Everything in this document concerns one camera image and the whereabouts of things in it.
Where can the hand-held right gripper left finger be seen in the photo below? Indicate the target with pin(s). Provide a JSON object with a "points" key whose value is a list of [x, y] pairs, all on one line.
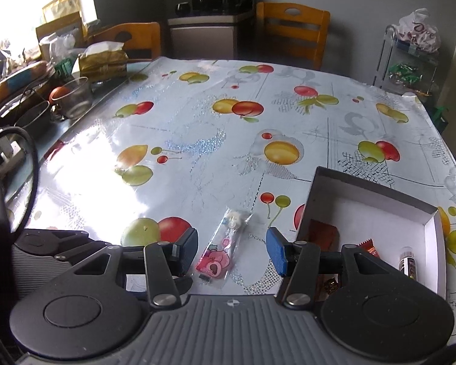
{"points": [[188, 251]]}

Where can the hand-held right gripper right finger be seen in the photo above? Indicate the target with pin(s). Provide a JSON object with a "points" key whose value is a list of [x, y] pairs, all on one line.
{"points": [[275, 253]]}

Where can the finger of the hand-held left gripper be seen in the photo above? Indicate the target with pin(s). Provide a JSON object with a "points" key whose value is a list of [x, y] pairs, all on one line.
{"points": [[183, 285], [72, 244]]}

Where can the pink candy packet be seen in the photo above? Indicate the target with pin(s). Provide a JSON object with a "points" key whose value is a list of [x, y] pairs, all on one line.
{"points": [[216, 260]]}

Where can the red striped snack packet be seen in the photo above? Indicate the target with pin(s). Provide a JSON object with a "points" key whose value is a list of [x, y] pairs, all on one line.
{"points": [[325, 235]]}

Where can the brown foil candy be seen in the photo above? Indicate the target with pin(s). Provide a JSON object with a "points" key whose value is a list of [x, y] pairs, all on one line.
{"points": [[331, 285]]}

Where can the red-orange snack bar packet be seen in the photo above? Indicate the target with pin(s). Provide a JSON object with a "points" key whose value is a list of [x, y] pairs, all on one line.
{"points": [[369, 250]]}

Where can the white cardboard box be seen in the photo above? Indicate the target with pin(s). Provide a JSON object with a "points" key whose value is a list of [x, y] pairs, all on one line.
{"points": [[364, 213]]}

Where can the fruit print tablecloth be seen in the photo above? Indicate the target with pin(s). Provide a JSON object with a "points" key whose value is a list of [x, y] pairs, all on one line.
{"points": [[212, 152]]}

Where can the dark cooking pot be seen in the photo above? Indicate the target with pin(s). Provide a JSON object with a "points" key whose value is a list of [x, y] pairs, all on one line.
{"points": [[34, 119]]}

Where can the orange fruit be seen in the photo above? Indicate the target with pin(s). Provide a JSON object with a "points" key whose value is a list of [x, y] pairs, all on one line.
{"points": [[57, 94]]}

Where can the orange and blue bag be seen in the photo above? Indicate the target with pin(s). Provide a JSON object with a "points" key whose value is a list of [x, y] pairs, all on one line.
{"points": [[15, 80]]}

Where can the glass cup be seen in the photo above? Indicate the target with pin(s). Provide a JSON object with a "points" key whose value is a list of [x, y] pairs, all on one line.
{"points": [[76, 99]]}

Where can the green label water bottle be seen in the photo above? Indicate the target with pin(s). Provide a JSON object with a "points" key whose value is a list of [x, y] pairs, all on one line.
{"points": [[64, 67]]}

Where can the green tissue pack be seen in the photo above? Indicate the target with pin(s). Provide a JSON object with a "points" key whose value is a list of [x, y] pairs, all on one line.
{"points": [[102, 62]]}

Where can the brown cardboard box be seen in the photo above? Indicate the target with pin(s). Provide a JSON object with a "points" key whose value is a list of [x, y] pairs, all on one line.
{"points": [[60, 26]]}

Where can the green box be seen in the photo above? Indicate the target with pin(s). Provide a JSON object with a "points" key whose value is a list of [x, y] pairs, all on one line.
{"points": [[442, 119]]}

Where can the grey cabinet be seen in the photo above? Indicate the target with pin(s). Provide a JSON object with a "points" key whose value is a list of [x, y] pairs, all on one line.
{"points": [[205, 38]]}

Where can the wooden chair back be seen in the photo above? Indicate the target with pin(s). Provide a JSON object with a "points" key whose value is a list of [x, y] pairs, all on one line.
{"points": [[288, 38]]}

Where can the wooden chair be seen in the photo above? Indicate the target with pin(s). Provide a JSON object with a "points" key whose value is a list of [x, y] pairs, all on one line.
{"points": [[288, 38], [144, 40]]}

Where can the yellow envelope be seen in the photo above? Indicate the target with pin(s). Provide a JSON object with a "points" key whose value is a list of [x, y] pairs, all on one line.
{"points": [[60, 5]]}

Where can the green wrapped packets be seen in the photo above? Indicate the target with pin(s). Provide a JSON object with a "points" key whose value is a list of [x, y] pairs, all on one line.
{"points": [[402, 72]]}

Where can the black mug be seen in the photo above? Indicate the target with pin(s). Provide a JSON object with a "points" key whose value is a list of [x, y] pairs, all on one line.
{"points": [[183, 8]]}

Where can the metal shelf rack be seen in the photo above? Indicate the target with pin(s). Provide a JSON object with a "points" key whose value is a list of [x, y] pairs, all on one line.
{"points": [[421, 56]]}

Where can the printed white plastic bag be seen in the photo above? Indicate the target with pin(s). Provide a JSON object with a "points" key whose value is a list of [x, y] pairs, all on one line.
{"points": [[418, 30]]}

